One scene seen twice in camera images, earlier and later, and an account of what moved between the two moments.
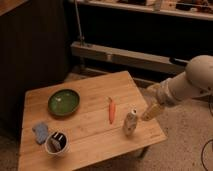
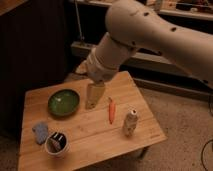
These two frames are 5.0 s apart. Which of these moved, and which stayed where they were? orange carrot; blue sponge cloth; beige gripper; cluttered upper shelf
Moved: beige gripper
Stayed: orange carrot; blue sponge cloth; cluttered upper shelf
